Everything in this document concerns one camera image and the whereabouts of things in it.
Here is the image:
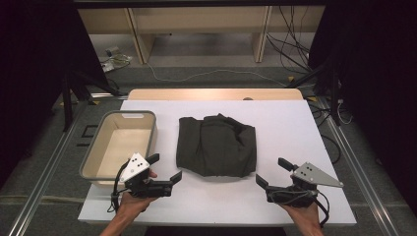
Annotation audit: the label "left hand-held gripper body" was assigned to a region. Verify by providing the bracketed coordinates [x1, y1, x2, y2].
[118, 152, 173, 199]

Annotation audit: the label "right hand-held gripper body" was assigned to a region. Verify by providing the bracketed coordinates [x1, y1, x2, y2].
[266, 161, 344, 208]

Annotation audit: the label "beige basket with grey rim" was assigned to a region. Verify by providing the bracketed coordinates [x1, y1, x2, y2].
[79, 110, 158, 190]

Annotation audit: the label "dark cloth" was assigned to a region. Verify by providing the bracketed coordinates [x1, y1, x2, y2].
[175, 113, 258, 178]

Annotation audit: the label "person's right hand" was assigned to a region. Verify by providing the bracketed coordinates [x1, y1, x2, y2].
[280, 201, 323, 230]

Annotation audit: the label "person's left hand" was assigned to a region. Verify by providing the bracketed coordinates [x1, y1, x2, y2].
[116, 169, 158, 218]

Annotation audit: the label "white table sheet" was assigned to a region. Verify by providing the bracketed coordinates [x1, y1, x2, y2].
[78, 99, 358, 227]

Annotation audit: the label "person's dark clothing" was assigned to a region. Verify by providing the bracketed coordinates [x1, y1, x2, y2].
[143, 225, 287, 236]

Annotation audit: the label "light wooden table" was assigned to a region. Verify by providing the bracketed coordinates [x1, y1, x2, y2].
[127, 88, 304, 101]

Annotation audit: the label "black metal stand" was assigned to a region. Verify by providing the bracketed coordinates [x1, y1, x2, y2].
[285, 54, 342, 128]
[60, 69, 130, 133]

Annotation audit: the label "black curtain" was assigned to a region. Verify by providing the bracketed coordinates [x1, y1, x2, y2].
[0, 0, 110, 190]
[308, 0, 417, 217]

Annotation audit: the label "light wooden desk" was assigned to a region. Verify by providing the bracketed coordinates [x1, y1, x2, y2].
[78, 5, 327, 65]

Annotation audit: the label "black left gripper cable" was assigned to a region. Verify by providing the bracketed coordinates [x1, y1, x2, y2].
[107, 159, 130, 213]

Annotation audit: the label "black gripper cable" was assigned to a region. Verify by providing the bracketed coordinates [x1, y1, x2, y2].
[308, 189, 330, 229]
[107, 159, 130, 213]

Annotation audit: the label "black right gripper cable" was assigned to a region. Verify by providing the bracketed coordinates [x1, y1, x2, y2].
[308, 189, 330, 229]

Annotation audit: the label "black floor cable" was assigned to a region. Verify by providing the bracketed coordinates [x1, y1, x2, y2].
[320, 133, 342, 165]

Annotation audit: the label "aluminium floor rail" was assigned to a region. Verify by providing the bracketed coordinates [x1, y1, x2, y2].
[315, 97, 400, 236]
[7, 100, 90, 236]

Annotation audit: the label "white floor cable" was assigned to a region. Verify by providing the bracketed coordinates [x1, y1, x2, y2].
[146, 62, 288, 89]

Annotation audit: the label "tangled cords with adapter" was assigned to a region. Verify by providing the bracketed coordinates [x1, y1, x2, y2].
[99, 46, 133, 74]

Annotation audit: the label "bundle of black cables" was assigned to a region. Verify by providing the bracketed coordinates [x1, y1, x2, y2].
[266, 5, 313, 75]

